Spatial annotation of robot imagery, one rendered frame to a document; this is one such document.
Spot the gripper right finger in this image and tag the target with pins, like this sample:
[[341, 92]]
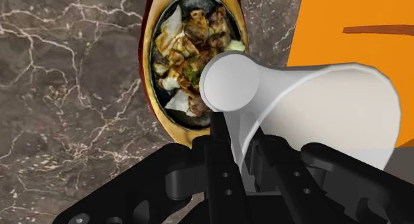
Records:
[[339, 181]]

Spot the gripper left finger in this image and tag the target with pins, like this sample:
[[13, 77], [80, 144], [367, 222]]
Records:
[[181, 181]]

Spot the white cup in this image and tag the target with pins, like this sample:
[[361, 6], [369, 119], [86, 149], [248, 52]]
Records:
[[323, 110]]

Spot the wooden plate with food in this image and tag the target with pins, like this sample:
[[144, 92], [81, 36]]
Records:
[[191, 61]]

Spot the orange box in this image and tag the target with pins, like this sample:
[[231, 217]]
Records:
[[352, 26]]

